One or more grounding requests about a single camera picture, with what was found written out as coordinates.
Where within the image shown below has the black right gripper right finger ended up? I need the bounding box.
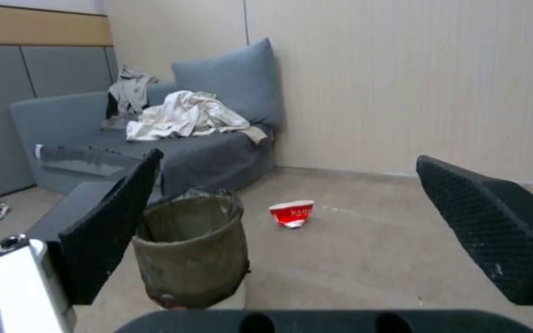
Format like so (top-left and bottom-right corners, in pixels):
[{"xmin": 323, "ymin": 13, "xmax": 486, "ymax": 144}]
[{"xmin": 415, "ymin": 155, "xmax": 533, "ymax": 333}]

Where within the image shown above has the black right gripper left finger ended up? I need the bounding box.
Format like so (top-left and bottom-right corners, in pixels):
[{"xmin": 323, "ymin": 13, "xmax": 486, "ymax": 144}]
[{"xmin": 0, "ymin": 148, "xmax": 165, "ymax": 333}]

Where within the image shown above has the trash can with dark liner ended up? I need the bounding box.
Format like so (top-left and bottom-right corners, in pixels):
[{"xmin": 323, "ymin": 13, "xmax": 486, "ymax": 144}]
[{"xmin": 130, "ymin": 188, "xmax": 251, "ymax": 310}]

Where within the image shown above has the grey-blue sofa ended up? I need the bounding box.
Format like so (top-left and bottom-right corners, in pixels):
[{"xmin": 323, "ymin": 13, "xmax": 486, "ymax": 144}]
[{"xmin": 8, "ymin": 81, "xmax": 277, "ymax": 197}]

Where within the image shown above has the grey crumpled garment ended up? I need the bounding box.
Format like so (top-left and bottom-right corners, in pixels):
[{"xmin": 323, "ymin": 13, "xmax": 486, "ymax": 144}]
[{"xmin": 101, "ymin": 65, "xmax": 159, "ymax": 130}]

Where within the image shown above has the white crumpled cloth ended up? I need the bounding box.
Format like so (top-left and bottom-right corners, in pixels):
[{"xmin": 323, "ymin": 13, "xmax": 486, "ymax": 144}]
[{"xmin": 125, "ymin": 90, "xmax": 251, "ymax": 142}]

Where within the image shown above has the crushed red paper cup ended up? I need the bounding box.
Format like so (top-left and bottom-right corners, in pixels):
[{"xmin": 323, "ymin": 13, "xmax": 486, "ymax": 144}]
[{"xmin": 268, "ymin": 200, "xmax": 316, "ymax": 230}]

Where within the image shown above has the grey-blue cushion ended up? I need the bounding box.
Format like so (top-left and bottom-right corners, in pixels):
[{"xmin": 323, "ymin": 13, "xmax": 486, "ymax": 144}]
[{"xmin": 171, "ymin": 37, "xmax": 286, "ymax": 126}]

